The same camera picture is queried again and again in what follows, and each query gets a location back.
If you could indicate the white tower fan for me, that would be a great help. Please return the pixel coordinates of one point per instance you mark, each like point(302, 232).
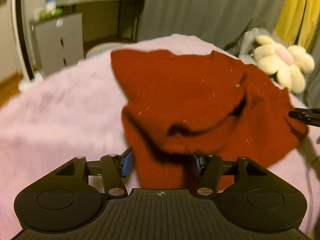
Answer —
point(30, 78)

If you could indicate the red knit cardigan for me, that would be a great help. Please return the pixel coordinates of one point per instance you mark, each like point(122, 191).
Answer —
point(179, 105)

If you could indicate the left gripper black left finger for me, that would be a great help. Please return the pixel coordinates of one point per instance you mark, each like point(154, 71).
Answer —
point(112, 168)

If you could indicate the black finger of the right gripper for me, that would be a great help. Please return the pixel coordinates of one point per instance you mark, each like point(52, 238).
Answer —
point(309, 116)

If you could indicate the yellow curtain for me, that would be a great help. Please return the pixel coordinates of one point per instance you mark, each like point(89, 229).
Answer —
point(297, 22)

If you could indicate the blue white box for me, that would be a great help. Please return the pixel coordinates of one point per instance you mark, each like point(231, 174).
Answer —
point(50, 5)

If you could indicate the grey drawer cabinet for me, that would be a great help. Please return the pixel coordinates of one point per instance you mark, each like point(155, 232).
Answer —
point(58, 42)

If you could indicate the white round stool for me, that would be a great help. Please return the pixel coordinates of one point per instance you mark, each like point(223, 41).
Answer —
point(101, 48)

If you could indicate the grey vanity dressing table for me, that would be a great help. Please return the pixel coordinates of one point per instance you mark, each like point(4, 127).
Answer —
point(106, 18)

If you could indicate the grey shell-shaped chair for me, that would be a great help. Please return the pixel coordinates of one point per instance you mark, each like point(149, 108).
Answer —
point(244, 51)

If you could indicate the grey curtain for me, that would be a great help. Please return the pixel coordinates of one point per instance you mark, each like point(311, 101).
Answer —
point(220, 22)

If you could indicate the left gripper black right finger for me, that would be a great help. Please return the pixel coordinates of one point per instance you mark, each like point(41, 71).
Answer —
point(210, 168)

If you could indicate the pink plush bed blanket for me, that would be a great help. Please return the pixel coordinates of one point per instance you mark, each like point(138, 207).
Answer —
point(77, 112)

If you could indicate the cream flower plush pillow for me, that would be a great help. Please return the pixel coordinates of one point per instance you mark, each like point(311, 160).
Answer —
point(288, 64)

